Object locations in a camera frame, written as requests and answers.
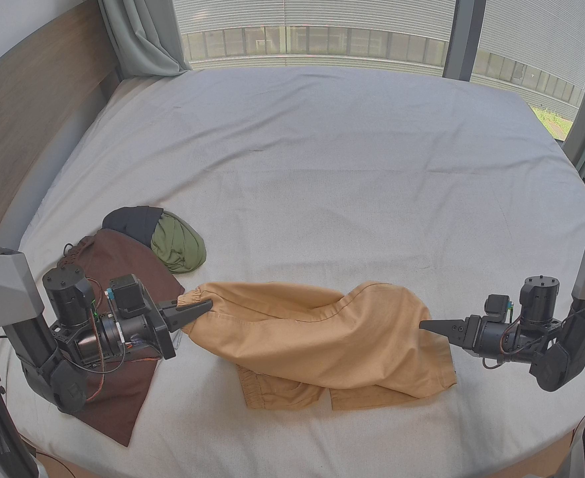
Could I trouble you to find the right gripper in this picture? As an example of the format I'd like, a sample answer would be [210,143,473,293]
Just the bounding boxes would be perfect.
[419,314,514,364]

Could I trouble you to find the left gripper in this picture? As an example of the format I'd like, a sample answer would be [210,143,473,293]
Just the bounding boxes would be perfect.
[95,291,213,363]

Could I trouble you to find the tan shorts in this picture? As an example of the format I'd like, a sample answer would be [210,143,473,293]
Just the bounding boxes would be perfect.
[177,280,458,412]

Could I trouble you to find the green garment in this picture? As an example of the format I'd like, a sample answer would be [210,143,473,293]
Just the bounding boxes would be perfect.
[150,211,208,275]

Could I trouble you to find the brown shorts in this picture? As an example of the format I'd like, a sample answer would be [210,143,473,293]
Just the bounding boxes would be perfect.
[56,230,186,448]

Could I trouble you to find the black garment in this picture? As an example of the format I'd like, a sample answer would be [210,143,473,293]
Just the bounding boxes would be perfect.
[102,206,166,249]

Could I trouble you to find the grey-green curtain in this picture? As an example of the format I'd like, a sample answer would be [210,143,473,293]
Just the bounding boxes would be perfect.
[92,0,193,77]

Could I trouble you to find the window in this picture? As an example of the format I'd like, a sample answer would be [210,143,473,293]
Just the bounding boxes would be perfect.
[165,0,585,228]

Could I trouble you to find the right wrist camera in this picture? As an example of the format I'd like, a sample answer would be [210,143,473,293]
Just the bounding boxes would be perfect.
[485,294,515,324]

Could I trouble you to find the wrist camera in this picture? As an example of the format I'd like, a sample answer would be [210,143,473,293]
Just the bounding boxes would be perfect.
[485,294,515,324]
[107,273,148,318]

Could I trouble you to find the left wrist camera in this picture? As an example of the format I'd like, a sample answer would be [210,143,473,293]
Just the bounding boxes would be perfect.
[107,273,148,318]

